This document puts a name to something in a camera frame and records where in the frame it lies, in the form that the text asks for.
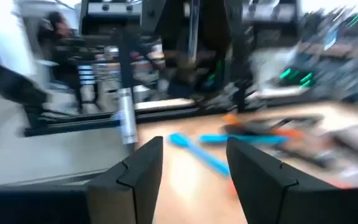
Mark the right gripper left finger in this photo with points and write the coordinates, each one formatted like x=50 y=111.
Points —
x=104 y=205

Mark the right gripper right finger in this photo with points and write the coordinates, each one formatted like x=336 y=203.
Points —
x=291 y=205

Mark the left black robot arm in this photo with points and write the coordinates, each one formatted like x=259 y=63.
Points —
x=210 y=37

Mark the orange silicone spatula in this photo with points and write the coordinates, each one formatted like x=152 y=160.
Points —
x=287 y=133

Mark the blue silicone spatula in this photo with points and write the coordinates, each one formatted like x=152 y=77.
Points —
x=244 y=139
x=204 y=155

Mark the steel-shafted black solid spatula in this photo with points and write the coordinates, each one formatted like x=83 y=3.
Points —
x=259 y=124

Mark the person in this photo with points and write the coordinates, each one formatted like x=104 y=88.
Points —
x=59 y=46

